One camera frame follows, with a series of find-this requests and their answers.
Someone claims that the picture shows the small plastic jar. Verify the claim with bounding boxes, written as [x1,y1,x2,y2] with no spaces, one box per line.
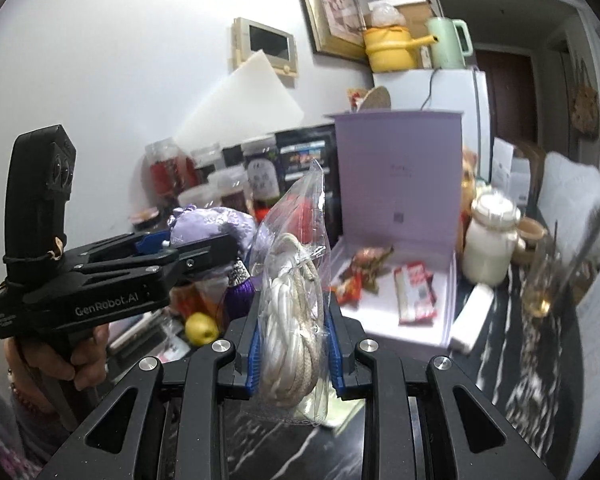
[207,167,251,211]

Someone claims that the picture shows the round woven trivet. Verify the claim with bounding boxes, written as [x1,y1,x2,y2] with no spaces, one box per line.
[360,86,393,111]

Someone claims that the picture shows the black printed box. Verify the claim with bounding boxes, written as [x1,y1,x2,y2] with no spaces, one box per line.
[275,125,338,241]

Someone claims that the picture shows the woven wall hanging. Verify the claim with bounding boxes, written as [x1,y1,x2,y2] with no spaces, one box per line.
[572,85,600,137]

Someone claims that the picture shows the purple sachet with tassel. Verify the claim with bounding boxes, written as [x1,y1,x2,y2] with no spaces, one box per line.
[167,205,258,321]

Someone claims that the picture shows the white ceramic jar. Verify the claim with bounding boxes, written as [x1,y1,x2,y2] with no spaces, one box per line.
[462,192,523,283]

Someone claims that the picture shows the green brown candy packet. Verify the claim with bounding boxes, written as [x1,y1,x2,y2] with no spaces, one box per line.
[351,246,395,281]

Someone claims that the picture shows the person's left forearm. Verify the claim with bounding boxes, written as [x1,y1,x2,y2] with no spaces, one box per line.
[0,375,81,480]

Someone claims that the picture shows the red candy packet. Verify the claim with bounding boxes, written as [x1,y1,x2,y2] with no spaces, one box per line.
[330,280,365,307]

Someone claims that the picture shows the framed picture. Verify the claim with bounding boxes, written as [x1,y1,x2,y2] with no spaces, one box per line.
[290,0,373,63]

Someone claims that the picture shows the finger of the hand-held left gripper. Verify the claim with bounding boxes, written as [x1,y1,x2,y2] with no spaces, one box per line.
[67,231,172,267]
[76,233,239,289]

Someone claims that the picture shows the purple gift box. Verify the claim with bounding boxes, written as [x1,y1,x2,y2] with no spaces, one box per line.
[325,110,466,348]

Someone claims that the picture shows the cardboard box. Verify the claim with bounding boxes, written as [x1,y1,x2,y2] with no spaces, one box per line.
[395,0,438,36]

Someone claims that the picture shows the clear drinking glass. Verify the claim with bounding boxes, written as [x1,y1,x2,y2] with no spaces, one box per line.
[522,240,563,318]

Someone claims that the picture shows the small yellow fruit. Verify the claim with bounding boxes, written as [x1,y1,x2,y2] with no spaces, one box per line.
[185,312,221,347]

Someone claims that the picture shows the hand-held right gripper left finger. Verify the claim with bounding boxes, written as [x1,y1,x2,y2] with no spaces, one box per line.
[50,305,261,480]

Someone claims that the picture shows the white cutting board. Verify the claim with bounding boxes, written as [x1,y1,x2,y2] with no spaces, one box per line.
[172,50,306,151]

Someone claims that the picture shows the white refrigerator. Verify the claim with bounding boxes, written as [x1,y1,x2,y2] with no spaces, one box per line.
[372,67,493,186]

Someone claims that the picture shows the red white snack packet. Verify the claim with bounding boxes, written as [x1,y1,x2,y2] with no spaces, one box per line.
[394,261,438,325]

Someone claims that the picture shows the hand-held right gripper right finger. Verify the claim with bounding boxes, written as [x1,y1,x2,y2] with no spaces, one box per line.
[325,300,556,480]

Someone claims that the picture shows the plastic jar red contents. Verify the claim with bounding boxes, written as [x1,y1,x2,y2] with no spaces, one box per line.
[145,139,201,206]

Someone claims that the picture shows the white quilted cushion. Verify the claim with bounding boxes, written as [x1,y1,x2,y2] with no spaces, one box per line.
[537,152,600,261]

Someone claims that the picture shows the yellow enamel pot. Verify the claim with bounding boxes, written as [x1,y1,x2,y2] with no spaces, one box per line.
[362,25,438,73]

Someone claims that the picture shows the wooden cup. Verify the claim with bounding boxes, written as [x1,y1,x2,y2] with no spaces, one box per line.
[512,217,548,266]

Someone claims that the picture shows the clear plastic bag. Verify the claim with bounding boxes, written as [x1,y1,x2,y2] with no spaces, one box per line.
[370,2,406,28]

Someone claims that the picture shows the green electric kettle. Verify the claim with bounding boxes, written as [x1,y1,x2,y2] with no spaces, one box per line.
[425,17,476,71]

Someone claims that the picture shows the bagged white rope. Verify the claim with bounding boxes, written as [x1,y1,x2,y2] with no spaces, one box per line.
[250,160,333,428]

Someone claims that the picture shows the person's left hand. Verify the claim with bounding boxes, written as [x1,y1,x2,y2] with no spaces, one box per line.
[4,324,109,413]

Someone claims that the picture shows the white paper box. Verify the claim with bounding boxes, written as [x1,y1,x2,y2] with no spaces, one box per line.
[492,137,531,196]

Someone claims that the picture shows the wall intercom panel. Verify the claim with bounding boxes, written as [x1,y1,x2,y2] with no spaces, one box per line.
[230,17,301,78]

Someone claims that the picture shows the orange printed paper bag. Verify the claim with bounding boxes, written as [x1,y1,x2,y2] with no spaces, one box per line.
[460,147,492,253]

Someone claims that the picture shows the brown door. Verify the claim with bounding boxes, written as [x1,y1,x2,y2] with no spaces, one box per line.
[475,50,538,148]

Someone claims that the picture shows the white tissue pack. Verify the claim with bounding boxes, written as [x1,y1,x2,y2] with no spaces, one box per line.
[450,284,495,353]

